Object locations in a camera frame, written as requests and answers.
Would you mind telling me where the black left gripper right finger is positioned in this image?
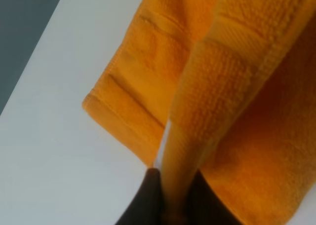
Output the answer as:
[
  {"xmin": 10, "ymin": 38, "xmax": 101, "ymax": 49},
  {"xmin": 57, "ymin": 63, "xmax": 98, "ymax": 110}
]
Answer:
[{"xmin": 186, "ymin": 172, "xmax": 238, "ymax": 225}]

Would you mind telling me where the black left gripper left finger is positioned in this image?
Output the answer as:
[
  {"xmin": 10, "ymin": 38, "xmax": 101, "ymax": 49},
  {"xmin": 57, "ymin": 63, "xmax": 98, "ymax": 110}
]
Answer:
[{"xmin": 116, "ymin": 168, "xmax": 163, "ymax": 225}]

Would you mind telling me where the orange terry towel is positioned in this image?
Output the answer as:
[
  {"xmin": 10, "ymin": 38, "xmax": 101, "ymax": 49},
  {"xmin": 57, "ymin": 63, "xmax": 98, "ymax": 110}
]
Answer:
[{"xmin": 82, "ymin": 0, "xmax": 316, "ymax": 225}]

